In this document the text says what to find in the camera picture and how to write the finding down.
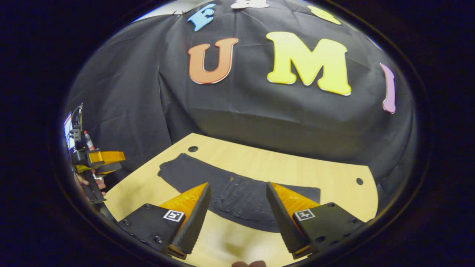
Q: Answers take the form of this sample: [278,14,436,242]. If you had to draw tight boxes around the black backdrop cloth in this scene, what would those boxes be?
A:
[65,0,414,193]

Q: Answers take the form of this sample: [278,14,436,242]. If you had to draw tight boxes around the dark grey jeans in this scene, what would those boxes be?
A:
[158,153,321,233]

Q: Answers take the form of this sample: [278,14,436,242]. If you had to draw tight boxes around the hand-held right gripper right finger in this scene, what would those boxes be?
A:
[266,182,367,260]

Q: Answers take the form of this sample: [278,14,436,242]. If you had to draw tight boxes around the white display board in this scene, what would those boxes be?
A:
[64,113,75,149]

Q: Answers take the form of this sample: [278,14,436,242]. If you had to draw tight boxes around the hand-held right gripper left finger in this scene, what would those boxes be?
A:
[116,182,212,260]

